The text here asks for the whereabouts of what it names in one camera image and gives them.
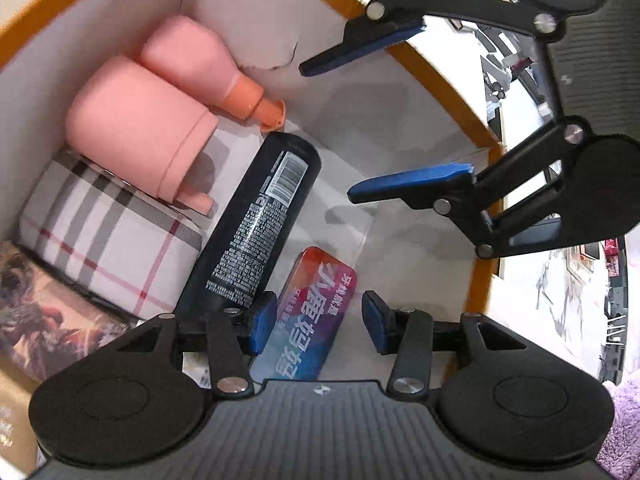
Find dark blue spray can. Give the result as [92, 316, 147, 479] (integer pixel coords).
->
[175, 132, 321, 318]

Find red blue tin box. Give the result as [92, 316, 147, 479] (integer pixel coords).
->
[250, 246, 357, 385]

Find plaid checkered box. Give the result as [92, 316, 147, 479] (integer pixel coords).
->
[17, 151, 204, 320]

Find pink bottle orange nozzle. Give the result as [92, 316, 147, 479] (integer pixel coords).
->
[139, 15, 286, 132]

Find pink cylindrical bottle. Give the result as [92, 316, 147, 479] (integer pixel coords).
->
[66, 55, 218, 216]

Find dark picture box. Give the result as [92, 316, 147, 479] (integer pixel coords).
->
[1, 242, 129, 382]

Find orange storage box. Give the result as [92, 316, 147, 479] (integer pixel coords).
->
[1, 0, 511, 479]

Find brown gold box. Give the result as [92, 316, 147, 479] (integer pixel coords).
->
[1, 367, 37, 479]

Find purple fluffy rug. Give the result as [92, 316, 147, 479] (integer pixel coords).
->
[597, 370, 640, 480]

